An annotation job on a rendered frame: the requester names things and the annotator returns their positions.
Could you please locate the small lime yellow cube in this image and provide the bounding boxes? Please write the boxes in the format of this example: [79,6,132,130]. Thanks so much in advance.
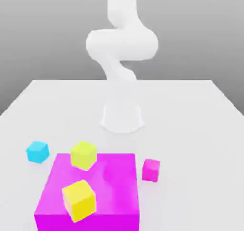
[70,141,98,171]

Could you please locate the small magenta cube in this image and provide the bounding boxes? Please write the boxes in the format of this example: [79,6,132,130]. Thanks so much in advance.
[142,158,161,183]

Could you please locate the small cyan cube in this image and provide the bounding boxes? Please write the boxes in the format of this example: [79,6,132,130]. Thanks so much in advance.
[25,141,50,165]

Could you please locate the large magenta box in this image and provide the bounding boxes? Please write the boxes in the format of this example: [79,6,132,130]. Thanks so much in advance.
[34,153,140,231]

